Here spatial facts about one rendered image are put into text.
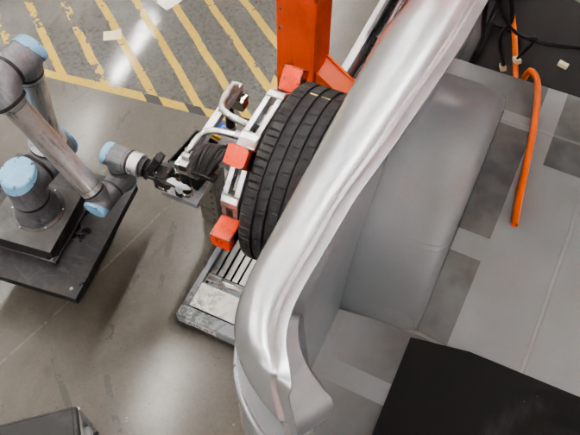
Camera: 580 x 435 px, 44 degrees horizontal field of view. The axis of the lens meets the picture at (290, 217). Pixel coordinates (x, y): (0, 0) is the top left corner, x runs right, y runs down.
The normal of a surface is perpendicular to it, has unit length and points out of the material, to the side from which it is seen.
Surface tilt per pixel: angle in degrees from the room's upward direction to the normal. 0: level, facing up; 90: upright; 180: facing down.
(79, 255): 0
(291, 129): 10
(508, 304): 22
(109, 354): 0
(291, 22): 90
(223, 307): 0
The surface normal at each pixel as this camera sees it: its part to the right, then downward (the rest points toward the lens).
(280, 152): -0.17, -0.18
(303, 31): -0.42, 0.76
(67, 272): 0.00, -0.54
